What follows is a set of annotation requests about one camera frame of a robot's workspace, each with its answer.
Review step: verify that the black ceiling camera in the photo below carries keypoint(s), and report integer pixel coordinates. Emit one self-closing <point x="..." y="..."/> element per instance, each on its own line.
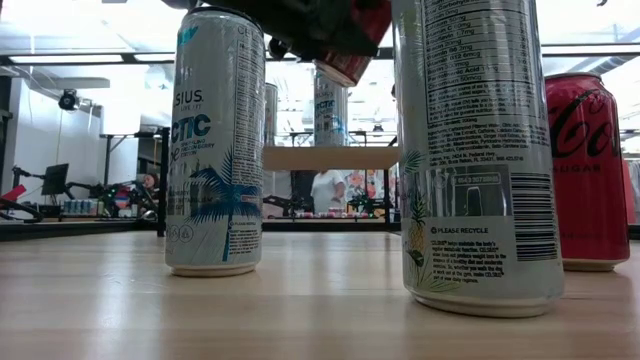
<point x="68" y="100"/>

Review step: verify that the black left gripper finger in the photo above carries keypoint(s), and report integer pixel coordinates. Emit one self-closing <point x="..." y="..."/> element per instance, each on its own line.
<point x="340" y="45"/>

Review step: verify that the black background robot arm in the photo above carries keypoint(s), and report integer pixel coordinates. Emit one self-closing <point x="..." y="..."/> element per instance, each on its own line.
<point x="280" y="202"/>
<point x="362" y="202"/>

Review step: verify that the white Celsius Arctic can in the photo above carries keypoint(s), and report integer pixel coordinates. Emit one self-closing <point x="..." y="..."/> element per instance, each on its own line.
<point x="215" y="150"/>
<point x="330" y="115"/>

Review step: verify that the long ceiling light fixture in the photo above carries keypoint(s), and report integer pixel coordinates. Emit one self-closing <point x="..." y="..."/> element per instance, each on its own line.
<point x="65" y="59"/>

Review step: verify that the row of blue cans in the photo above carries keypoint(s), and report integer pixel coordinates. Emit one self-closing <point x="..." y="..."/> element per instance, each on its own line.
<point x="80" y="206"/>

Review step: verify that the red object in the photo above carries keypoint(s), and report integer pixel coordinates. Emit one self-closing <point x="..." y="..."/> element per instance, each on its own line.
<point x="12" y="192"/>

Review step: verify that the black metal rig frame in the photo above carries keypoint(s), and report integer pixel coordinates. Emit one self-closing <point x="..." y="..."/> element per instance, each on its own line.
<point x="75" y="229"/>

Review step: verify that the red Coca-Cola can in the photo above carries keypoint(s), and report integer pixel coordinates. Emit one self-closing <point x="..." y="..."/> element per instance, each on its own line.
<point x="375" y="22"/>
<point x="585" y="170"/>

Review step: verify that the person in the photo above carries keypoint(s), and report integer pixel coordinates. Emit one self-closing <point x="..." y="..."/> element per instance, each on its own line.
<point x="327" y="190"/>
<point x="150" y="182"/>

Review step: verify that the small dark monitor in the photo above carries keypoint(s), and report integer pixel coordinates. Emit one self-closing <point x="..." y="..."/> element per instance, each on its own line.
<point x="55" y="179"/>

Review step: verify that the wooden shelf with black frame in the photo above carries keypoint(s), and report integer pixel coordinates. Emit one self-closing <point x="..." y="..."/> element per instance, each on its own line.
<point x="330" y="158"/>

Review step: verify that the white Celsius tropical can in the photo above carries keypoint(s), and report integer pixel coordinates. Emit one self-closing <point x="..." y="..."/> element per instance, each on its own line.
<point x="475" y="150"/>
<point x="270" y="115"/>

